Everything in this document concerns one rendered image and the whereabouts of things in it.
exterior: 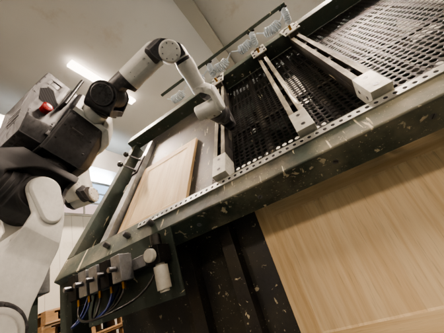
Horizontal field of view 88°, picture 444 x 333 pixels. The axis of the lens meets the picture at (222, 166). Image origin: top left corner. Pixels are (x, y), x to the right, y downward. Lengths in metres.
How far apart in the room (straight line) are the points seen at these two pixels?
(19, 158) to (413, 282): 1.21
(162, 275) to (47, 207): 0.39
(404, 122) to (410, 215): 0.32
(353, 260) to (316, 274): 0.13
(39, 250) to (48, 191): 0.16
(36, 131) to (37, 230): 0.31
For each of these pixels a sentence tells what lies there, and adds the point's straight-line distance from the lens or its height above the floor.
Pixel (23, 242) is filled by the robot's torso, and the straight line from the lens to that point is 0.78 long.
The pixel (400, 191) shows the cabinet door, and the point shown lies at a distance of 0.96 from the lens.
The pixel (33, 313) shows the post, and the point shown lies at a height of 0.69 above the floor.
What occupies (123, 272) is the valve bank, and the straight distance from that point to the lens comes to 0.94.
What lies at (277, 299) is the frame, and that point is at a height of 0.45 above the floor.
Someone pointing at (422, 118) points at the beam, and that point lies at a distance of 0.81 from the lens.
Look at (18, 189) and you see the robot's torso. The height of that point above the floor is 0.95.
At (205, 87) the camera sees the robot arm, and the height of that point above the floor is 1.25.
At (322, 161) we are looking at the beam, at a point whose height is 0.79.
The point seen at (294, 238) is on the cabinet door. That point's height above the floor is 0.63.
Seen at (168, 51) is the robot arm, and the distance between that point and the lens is 0.94.
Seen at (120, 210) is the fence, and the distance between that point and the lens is 1.41.
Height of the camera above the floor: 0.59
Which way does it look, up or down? 24 degrees up
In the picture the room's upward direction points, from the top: 19 degrees counter-clockwise
